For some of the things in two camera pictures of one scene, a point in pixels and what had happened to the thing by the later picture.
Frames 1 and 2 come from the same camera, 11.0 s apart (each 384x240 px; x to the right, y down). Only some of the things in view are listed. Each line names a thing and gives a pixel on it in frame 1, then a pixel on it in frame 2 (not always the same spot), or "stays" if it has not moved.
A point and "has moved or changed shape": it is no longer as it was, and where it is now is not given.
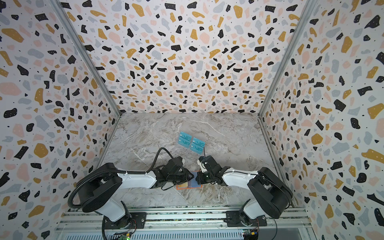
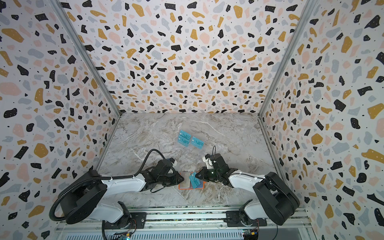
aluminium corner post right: x=309 y=9 stays
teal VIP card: x=197 y=149 has moved or changed shape
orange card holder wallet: x=192 y=183 stays
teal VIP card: x=198 y=142 stays
